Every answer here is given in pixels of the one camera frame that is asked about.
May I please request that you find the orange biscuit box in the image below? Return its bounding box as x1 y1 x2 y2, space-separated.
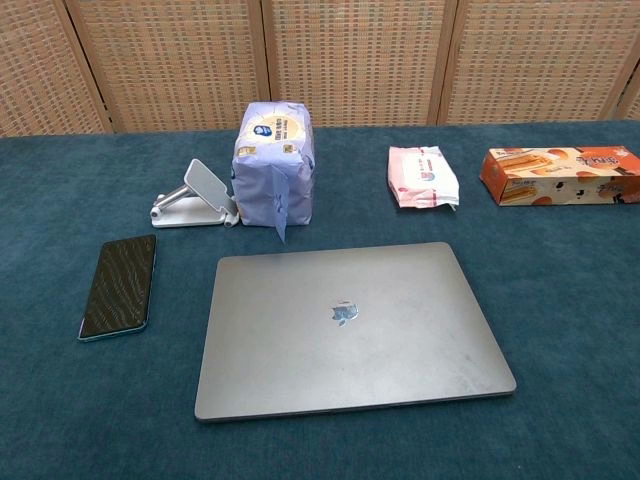
479 145 640 206

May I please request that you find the white folding phone stand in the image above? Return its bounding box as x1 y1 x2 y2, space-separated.
149 158 239 231

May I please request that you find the pink wet wipes pack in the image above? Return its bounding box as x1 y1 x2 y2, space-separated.
388 145 461 212

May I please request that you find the black smartphone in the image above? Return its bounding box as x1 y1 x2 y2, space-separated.
77 233 158 344

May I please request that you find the woven folding screen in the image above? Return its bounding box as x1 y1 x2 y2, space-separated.
0 0 640 139

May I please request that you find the silver laptop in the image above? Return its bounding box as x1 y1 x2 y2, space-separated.
193 241 518 426

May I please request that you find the purple tissue pack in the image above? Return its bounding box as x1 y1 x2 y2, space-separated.
230 101 317 245

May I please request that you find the teal table cloth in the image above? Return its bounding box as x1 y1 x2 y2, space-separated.
0 118 640 480

